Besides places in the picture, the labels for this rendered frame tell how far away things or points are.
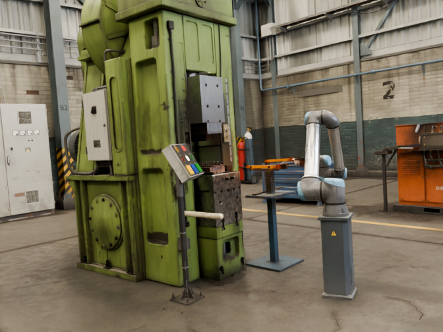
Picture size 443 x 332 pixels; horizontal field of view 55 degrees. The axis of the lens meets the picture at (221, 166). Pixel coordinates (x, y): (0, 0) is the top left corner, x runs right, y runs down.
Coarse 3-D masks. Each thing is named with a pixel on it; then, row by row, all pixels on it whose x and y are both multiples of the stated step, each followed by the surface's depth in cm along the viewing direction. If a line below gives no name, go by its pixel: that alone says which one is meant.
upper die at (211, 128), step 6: (192, 126) 371; (198, 126) 367; (204, 126) 363; (210, 126) 365; (216, 126) 371; (192, 132) 372; (198, 132) 368; (204, 132) 363; (210, 132) 365; (216, 132) 371
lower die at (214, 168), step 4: (208, 164) 378; (212, 164) 374; (216, 164) 371; (220, 164) 374; (204, 168) 367; (208, 168) 364; (212, 168) 366; (216, 168) 370; (220, 168) 374; (224, 168) 379; (216, 172) 370; (220, 172) 374
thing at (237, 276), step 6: (246, 270) 388; (234, 276) 373; (240, 276) 373; (246, 276) 372; (204, 282) 364; (210, 282) 363; (216, 282) 361; (222, 282) 360; (228, 282) 359; (234, 282) 359
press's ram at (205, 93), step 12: (192, 84) 360; (204, 84) 359; (216, 84) 371; (192, 96) 361; (204, 96) 359; (216, 96) 371; (192, 108) 363; (204, 108) 359; (216, 108) 371; (192, 120) 364; (204, 120) 359; (216, 120) 371
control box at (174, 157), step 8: (176, 144) 316; (184, 144) 332; (168, 152) 305; (176, 152) 306; (184, 152) 321; (168, 160) 305; (176, 160) 304; (192, 160) 328; (176, 168) 304; (184, 168) 303; (184, 176) 303; (192, 176) 308
